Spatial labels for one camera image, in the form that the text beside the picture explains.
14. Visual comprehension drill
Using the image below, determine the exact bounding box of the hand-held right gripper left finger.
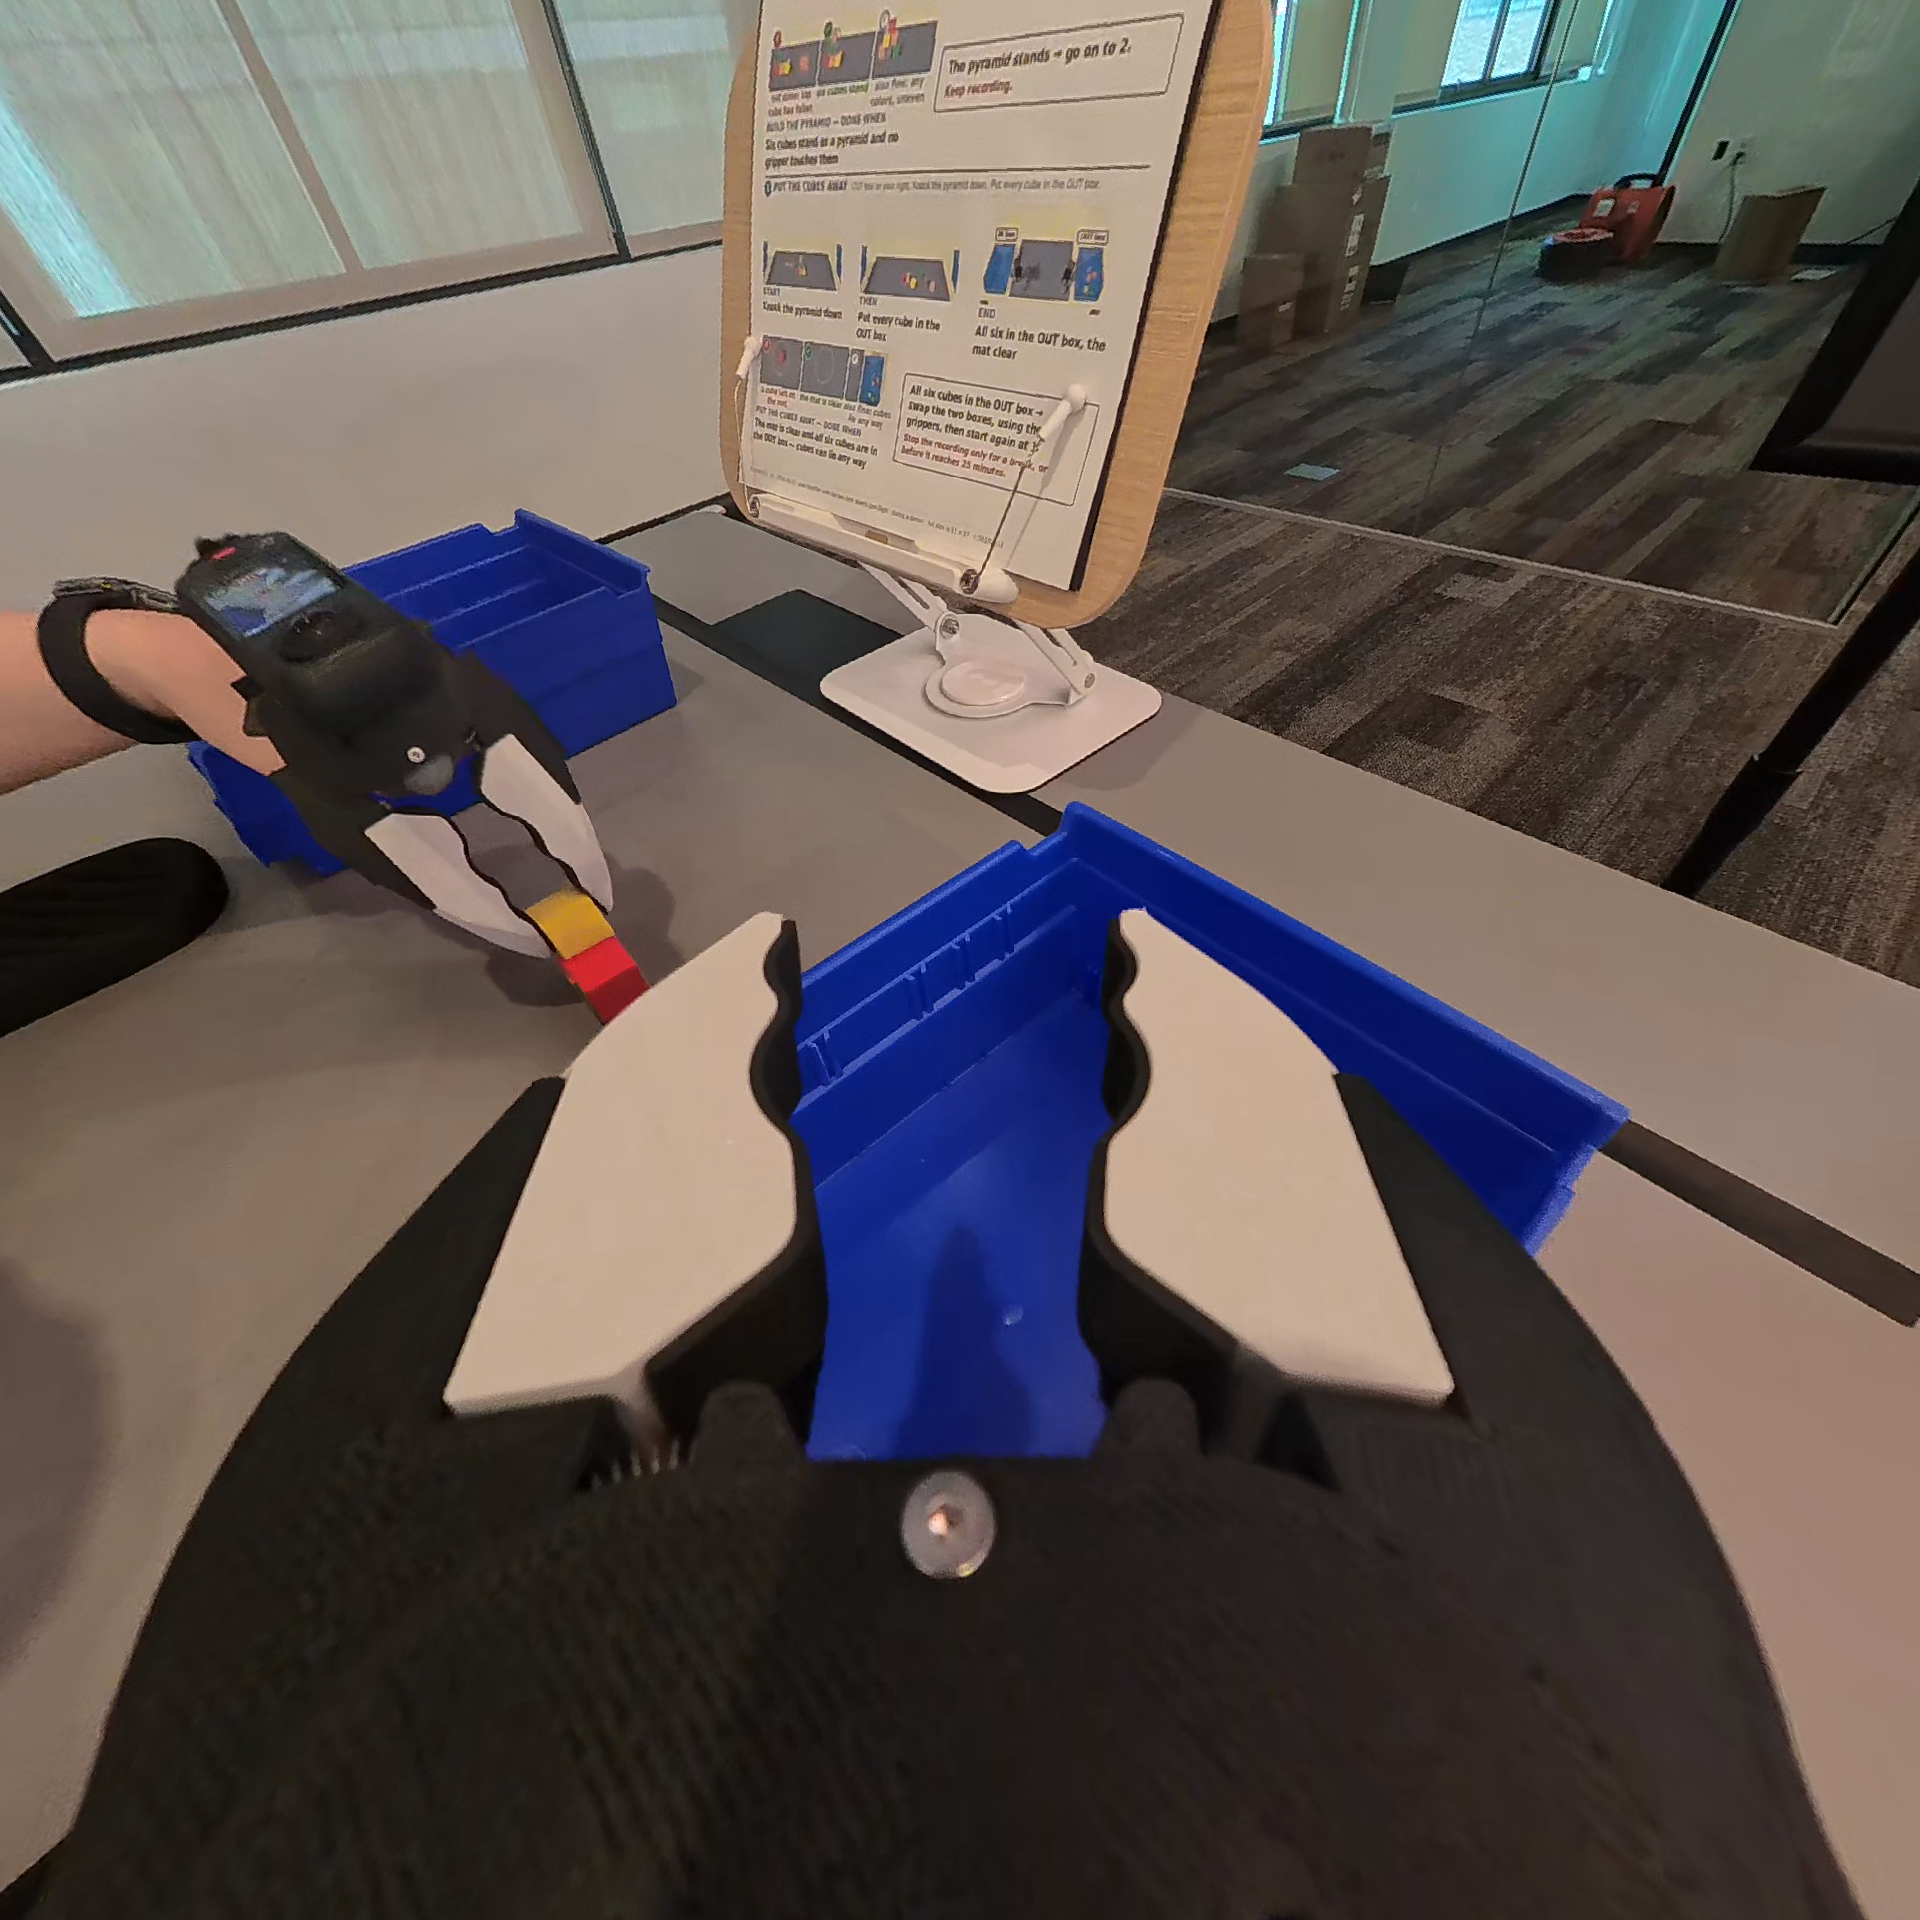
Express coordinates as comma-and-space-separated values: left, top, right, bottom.
443, 913, 827, 1468

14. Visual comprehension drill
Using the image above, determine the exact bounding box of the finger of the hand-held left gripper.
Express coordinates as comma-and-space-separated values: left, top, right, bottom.
479, 736, 615, 915
363, 809, 559, 960

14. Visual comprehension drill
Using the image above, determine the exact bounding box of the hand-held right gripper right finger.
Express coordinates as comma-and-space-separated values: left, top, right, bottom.
1083, 907, 1455, 1457

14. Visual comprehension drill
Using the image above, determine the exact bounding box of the orange wooden cube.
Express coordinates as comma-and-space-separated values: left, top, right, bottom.
557, 933, 650, 1027

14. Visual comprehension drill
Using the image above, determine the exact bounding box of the blue plastic bin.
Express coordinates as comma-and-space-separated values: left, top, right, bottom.
187, 509, 677, 880
787, 802, 1630, 1461

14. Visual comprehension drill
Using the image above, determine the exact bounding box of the person's left forearm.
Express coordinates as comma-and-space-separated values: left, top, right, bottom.
0, 609, 115, 797

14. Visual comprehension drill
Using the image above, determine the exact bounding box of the person's left hand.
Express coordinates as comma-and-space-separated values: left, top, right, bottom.
93, 612, 290, 780

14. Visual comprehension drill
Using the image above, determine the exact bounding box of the black wristwatch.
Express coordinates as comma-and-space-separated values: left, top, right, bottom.
36, 576, 204, 747

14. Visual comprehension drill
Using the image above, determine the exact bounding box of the black strip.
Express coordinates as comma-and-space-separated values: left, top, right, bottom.
599, 509, 1920, 1328

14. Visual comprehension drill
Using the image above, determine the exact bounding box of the black chair armrest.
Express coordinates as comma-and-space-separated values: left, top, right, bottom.
0, 837, 230, 1041

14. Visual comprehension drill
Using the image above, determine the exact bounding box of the frosted glass partition window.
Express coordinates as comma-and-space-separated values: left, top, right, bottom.
0, 0, 741, 366

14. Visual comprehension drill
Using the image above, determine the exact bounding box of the instruction sheet board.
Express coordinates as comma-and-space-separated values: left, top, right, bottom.
746, 0, 1215, 592

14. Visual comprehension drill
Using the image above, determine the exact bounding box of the white document stand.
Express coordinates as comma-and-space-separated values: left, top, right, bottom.
720, 0, 1277, 633

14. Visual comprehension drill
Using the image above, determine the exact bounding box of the stack of cardboard boxes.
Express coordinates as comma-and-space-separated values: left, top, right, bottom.
1236, 128, 1396, 354

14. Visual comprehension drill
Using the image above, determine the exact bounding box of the black framed sign stand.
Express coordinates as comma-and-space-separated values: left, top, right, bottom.
1664, 210, 1920, 904

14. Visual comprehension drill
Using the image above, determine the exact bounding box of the red floor fan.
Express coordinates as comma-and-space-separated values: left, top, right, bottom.
1536, 171, 1678, 283

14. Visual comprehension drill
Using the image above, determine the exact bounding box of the small brown box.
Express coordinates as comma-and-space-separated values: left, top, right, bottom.
1715, 182, 1828, 283

